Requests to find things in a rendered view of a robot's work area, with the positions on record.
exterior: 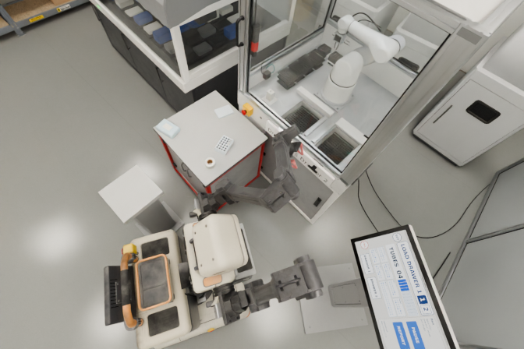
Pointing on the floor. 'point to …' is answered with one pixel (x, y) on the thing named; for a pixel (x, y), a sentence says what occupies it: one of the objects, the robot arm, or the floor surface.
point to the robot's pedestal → (140, 202)
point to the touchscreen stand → (335, 301)
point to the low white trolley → (185, 153)
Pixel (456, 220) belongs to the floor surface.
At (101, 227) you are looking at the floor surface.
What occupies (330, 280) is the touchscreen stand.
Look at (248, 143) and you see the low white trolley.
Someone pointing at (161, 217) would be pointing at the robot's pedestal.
